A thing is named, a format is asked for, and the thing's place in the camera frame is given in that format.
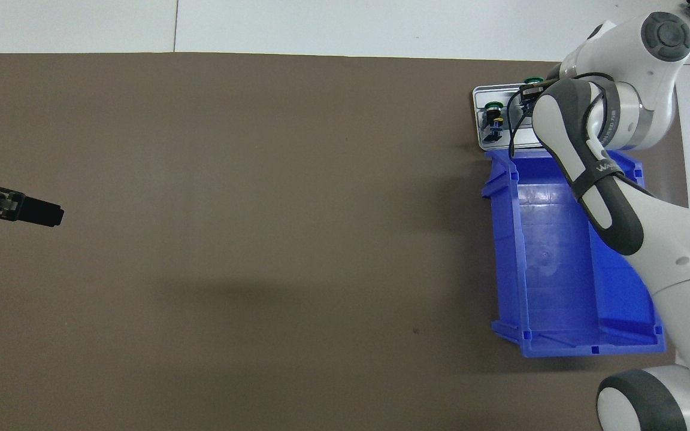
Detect silver metal tray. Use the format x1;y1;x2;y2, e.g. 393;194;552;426
472;83;555;150

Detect blue plastic storage bin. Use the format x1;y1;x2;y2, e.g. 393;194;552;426
480;147;667;359

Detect brown table mat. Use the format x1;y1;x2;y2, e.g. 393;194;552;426
0;53;690;431

